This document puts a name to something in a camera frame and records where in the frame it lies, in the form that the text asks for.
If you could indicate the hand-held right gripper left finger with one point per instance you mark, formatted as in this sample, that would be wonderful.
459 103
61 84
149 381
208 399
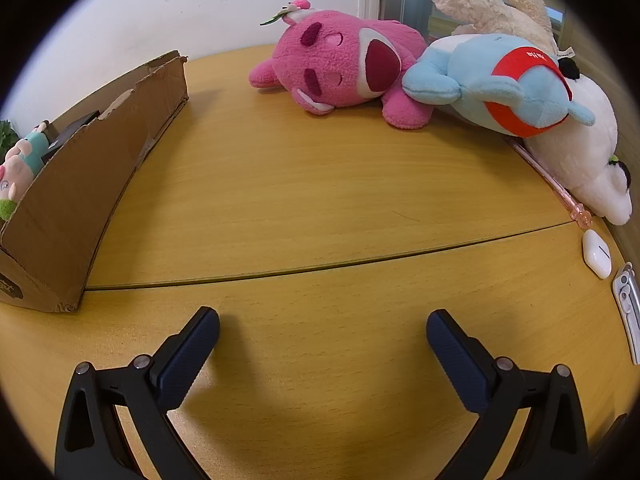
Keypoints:
187 360

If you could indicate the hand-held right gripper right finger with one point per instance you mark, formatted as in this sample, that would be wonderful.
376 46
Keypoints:
457 360

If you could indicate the brown cardboard box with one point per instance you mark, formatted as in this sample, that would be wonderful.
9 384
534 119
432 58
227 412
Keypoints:
75 200

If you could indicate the wooden desktop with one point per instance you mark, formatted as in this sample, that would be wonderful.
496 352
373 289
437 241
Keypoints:
300 185

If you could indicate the pink transparent pen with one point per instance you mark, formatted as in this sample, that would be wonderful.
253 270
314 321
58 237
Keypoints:
565 195

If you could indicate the small black product box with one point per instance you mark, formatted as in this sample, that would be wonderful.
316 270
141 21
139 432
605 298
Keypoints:
70 130

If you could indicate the teal and pink plush toy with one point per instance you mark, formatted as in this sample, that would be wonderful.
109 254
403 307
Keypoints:
20 155

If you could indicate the blue plush toy red collar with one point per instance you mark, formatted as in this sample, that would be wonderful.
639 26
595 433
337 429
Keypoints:
475 75

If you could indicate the large potted green plant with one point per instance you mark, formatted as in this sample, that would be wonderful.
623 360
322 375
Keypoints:
6 135

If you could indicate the pink bear plush toy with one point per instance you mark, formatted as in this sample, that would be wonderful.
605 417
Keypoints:
340 60

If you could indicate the cream fluffy plush toy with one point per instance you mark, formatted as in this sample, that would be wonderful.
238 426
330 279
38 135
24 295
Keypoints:
500 5

